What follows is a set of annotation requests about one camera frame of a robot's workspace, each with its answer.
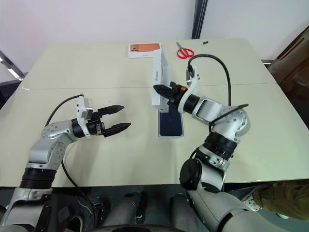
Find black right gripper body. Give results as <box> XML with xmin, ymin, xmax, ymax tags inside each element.
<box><xmin>168</xmin><ymin>81</ymin><xmax>187</xmax><ymax>110</ymax></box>

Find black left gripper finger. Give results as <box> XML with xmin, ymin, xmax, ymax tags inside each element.
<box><xmin>97</xmin><ymin>105</ymin><xmax>125</xmax><ymax>117</ymax></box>
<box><xmin>103</xmin><ymin>122</ymin><xmax>132</xmax><ymax>138</ymax></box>

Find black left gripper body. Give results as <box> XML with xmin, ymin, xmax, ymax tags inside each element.
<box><xmin>85</xmin><ymin>111</ymin><xmax>107</xmax><ymax>138</ymax></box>

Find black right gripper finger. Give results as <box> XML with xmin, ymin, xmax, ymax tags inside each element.
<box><xmin>153</xmin><ymin>84</ymin><xmax>173</xmax><ymax>99</ymax></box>

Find white box lid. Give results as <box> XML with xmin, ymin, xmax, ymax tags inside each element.
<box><xmin>151</xmin><ymin>43</ymin><xmax>172</xmax><ymax>113</ymax></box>

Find dark blue smartphone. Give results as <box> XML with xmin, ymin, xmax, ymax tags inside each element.
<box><xmin>159</xmin><ymin>106</ymin><xmax>183</xmax><ymax>137</ymax></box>

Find white box base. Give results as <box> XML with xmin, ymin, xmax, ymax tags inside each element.
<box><xmin>157</xmin><ymin>106</ymin><xmax>186</xmax><ymax>141</ymax></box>

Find orange printed phone box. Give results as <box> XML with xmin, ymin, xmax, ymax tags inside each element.
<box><xmin>126</xmin><ymin>43</ymin><xmax>162</xmax><ymax>59</ymax></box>

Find dark rounded grey shape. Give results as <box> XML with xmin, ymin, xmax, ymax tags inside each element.
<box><xmin>169</xmin><ymin>193</ymin><xmax>194</xmax><ymax>228</ymax></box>
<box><xmin>108</xmin><ymin>191</ymin><xmax>148</xmax><ymax>227</ymax></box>

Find black shoe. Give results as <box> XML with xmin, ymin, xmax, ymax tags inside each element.
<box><xmin>69</xmin><ymin>216</ymin><xmax>85</xmax><ymax>230</ymax></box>

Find dark curved rim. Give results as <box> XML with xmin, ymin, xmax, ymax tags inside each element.
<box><xmin>96</xmin><ymin>224</ymin><xmax>194</xmax><ymax>232</ymax></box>

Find brown wooden cabinet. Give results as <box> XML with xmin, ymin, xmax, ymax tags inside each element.
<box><xmin>267</xmin><ymin>31</ymin><xmax>309</xmax><ymax>98</ymax></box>

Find olive trouser leg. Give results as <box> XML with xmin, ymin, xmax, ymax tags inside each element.
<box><xmin>253</xmin><ymin>182</ymin><xmax>309</xmax><ymax>221</ymax></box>

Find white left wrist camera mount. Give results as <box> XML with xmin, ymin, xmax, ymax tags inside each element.
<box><xmin>76</xmin><ymin>96</ymin><xmax>95</xmax><ymax>139</ymax></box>

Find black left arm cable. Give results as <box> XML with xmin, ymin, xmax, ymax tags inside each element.
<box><xmin>44</xmin><ymin>93</ymin><xmax>96</xmax><ymax>219</ymax></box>

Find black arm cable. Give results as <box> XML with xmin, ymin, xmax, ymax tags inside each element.
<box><xmin>187</xmin><ymin>54</ymin><xmax>250</xmax><ymax>127</ymax></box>
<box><xmin>44</xmin><ymin>93</ymin><xmax>96</xmax><ymax>219</ymax></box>

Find red handled scissors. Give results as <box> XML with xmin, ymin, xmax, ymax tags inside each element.
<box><xmin>175</xmin><ymin>41</ymin><xmax>195</xmax><ymax>59</ymax></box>

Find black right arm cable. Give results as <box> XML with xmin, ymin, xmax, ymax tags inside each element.
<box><xmin>187</xmin><ymin>54</ymin><xmax>250</xmax><ymax>127</ymax></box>

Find dark vertical wall post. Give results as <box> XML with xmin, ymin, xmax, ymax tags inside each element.
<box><xmin>191</xmin><ymin>0</ymin><xmax>209</xmax><ymax>40</ymax></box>

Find shiny metal frame bar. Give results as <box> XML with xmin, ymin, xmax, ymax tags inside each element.
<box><xmin>0</xmin><ymin>50</ymin><xmax>25</xmax><ymax>79</ymax></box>

